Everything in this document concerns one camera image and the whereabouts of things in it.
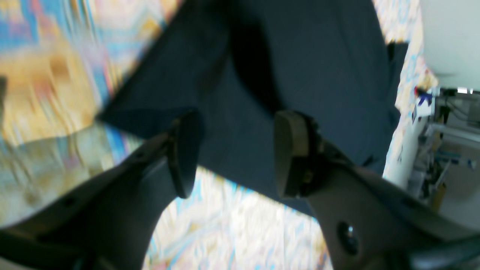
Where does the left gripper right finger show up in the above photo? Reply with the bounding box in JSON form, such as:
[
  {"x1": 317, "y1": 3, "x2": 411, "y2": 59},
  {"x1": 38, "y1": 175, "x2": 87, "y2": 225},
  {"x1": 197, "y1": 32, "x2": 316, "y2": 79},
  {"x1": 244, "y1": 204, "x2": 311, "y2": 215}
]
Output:
[{"x1": 274, "y1": 111, "x2": 480, "y2": 270}]

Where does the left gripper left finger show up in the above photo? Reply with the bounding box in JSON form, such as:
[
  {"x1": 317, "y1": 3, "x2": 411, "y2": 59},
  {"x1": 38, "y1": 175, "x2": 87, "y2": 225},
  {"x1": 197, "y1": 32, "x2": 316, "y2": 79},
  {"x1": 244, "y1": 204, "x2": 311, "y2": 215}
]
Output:
[{"x1": 0, "y1": 111, "x2": 204, "y2": 270}]

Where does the black T-shirt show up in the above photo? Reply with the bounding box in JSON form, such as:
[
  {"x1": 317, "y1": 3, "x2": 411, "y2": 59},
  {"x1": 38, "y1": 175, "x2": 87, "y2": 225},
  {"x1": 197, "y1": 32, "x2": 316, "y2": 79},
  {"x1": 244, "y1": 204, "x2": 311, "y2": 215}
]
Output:
[{"x1": 98, "y1": 0, "x2": 408, "y2": 216}]

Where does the blue orange clamp lower left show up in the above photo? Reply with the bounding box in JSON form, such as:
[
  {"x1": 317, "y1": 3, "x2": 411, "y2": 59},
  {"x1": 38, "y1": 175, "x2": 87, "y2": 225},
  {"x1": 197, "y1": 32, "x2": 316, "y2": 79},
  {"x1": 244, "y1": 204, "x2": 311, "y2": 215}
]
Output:
[{"x1": 411, "y1": 87, "x2": 434, "y2": 124}]

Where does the patterned tablecloth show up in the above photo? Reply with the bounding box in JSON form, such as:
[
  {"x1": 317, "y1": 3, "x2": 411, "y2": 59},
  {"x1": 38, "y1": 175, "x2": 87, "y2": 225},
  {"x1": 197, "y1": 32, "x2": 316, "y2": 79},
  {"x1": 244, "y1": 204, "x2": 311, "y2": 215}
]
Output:
[{"x1": 0, "y1": 0, "x2": 438, "y2": 270}]

